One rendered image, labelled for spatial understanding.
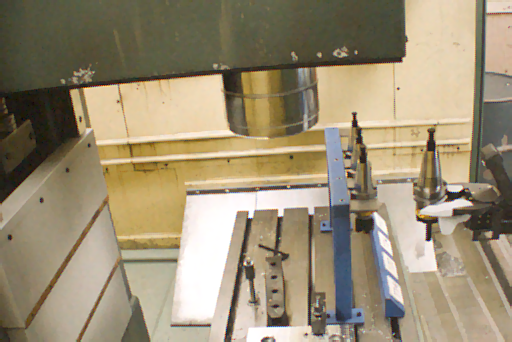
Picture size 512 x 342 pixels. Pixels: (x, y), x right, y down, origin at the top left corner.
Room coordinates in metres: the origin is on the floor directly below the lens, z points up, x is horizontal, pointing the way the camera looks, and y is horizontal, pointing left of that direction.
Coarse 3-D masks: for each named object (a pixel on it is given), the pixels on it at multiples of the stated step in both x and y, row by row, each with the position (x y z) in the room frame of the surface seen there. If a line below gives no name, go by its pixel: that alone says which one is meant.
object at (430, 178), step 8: (424, 152) 0.84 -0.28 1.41; (432, 152) 0.83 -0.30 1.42; (424, 160) 0.84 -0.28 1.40; (432, 160) 0.83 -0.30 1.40; (424, 168) 0.84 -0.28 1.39; (432, 168) 0.83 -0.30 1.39; (440, 168) 0.83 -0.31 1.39; (424, 176) 0.83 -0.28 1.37; (432, 176) 0.83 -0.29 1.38; (440, 176) 0.83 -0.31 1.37; (424, 184) 0.83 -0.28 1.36; (432, 184) 0.82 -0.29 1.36; (440, 184) 0.83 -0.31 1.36
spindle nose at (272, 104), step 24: (264, 72) 0.80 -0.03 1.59; (288, 72) 0.81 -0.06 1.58; (312, 72) 0.84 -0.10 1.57; (240, 96) 0.82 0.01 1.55; (264, 96) 0.81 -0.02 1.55; (288, 96) 0.81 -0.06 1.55; (312, 96) 0.83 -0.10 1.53; (240, 120) 0.82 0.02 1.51; (264, 120) 0.81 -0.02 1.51; (288, 120) 0.81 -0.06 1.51; (312, 120) 0.83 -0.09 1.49
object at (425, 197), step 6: (414, 186) 0.85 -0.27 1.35; (444, 186) 0.83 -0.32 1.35; (414, 192) 0.84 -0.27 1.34; (420, 192) 0.82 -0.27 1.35; (426, 192) 0.82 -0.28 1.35; (432, 192) 0.81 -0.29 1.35; (438, 192) 0.81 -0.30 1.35; (444, 192) 0.82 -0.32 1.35; (414, 198) 0.84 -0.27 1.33; (420, 198) 0.83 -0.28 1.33; (426, 198) 0.82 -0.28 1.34; (432, 198) 0.82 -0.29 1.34; (438, 198) 0.82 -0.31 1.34; (444, 198) 0.82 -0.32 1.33; (426, 204) 0.82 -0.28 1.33; (432, 204) 0.81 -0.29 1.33; (438, 204) 0.81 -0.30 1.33
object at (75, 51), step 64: (0, 0) 0.81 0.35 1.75; (64, 0) 0.79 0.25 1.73; (128, 0) 0.78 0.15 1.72; (192, 0) 0.77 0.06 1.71; (256, 0) 0.76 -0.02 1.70; (320, 0) 0.75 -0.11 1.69; (384, 0) 0.74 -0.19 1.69; (0, 64) 0.81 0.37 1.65; (64, 64) 0.80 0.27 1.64; (128, 64) 0.78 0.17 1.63; (192, 64) 0.77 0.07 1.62; (256, 64) 0.76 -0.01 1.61; (320, 64) 0.75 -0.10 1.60
